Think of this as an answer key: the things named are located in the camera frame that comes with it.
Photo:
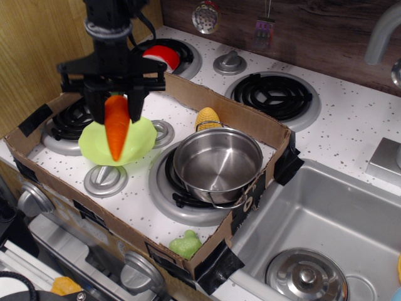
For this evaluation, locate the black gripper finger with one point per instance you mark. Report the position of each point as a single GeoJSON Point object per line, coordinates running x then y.
{"type": "Point", "coordinates": [136, 99]}
{"type": "Point", "coordinates": [96, 104]}

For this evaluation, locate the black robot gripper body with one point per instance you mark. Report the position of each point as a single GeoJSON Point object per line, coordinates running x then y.
{"type": "Point", "coordinates": [111, 68]}

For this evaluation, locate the orange toy carrot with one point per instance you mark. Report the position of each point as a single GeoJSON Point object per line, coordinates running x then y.
{"type": "Point", "coordinates": [116, 124]}

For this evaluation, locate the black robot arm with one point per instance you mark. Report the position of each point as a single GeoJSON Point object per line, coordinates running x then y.
{"type": "Point", "coordinates": [111, 21]}

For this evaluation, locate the light green toy plate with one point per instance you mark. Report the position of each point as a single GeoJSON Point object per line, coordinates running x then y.
{"type": "Point", "coordinates": [139, 140]}

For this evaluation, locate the silver stove knob middle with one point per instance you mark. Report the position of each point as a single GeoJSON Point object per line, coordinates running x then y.
{"type": "Point", "coordinates": [165, 133]}

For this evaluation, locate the silver stove knob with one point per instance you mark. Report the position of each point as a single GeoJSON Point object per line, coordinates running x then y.
{"type": "Point", "coordinates": [229, 64]}
{"type": "Point", "coordinates": [105, 181]}
{"type": "Point", "coordinates": [165, 133]}

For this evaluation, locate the front left stove burner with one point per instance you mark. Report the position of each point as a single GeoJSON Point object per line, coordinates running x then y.
{"type": "Point", "coordinates": [62, 132]}

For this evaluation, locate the stove burner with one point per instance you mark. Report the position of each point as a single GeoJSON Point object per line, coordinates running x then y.
{"type": "Point", "coordinates": [284, 97]}
{"type": "Point", "coordinates": [171, 199]}
{"type": "Point", "coordinates": [190, 59]}
{"type": "Point", "coordinates": [62, 132]}

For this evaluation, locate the red white toy cheese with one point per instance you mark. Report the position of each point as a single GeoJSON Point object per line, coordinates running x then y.
{"type": "Point", "coordinates": [163, 54]}

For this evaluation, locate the back left stove burner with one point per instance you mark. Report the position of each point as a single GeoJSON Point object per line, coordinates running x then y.
{"type": "Point", "coordinates": [190, 59]}

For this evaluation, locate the yellow toy corn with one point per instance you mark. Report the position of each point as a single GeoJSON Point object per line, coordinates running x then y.
{"type": "Point", "coordinates": [207, 118]}

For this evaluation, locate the silver stove knob front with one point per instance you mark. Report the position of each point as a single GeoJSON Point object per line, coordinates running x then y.
{"type": "Point", "coordinates": [105, 181]}

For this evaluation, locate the front right stove burner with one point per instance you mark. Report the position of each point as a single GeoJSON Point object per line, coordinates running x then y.
{"type": "Point", "coordinates": [171, 199]}

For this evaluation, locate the silver stove knob back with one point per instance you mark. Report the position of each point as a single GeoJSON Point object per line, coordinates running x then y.
{"type": "Point", "coordinates": [229, 64]}

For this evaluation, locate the stainless steel pot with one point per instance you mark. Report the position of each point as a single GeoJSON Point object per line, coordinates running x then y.
{"type": "Point", "coordinates": [217, 163]}

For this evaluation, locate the hanging metal strainer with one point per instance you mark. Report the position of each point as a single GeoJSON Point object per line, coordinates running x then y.
{"type": "Point", "coordinates": [206, 17]}

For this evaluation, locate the grey oven knob left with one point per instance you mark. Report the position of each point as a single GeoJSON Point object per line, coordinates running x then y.
{"type": "Point", "coordinates": [33, 201]}

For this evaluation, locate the grey oven knob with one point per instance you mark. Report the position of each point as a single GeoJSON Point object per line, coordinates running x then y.
{"type": "Point", "coordinates": [33, 201]}
{"type": "Point", "coordinates": [138, 275]}

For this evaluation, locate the hanging metal grater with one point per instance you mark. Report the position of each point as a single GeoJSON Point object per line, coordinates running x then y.
{"type": "Point", "coordinates": [264, 29]}

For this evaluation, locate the green toy vegetable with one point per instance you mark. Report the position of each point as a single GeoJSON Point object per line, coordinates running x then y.
{"type": "Point", "coordinates": [186, 246]}

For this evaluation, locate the back right stove burner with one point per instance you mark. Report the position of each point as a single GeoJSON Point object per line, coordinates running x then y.
{"type": "Point", "coordinates": [284, 97]}

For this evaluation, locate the grey oven knob right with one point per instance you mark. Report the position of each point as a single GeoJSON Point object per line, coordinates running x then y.
{"type": "Point", "coordinates": [138, 275]}

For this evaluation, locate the brown cardboard fence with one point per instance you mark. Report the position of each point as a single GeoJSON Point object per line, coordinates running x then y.
{"type": "Point", "coordinates": [136, 221]}

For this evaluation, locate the yellow toy piece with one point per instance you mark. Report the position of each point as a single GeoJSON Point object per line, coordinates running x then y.
{"type": "Point", "coordinates": [64, 286]}

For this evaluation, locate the steel pot lid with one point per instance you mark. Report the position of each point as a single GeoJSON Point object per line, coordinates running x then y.
{"type": "Point", "coordinates": [304, 274]}

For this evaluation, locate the grey toy faucet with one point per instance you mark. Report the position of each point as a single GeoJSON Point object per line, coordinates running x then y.
{"type": "Point", "coordinates": [381, 35]}

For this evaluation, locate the silver toy sink basin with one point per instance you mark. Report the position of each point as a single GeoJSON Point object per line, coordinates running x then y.
{"type": "Point", "coordinates": [355, 224]}

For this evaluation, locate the grey faucet base block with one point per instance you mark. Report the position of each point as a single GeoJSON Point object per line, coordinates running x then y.
{"type": "Point", "coordinates": [385, 162]}

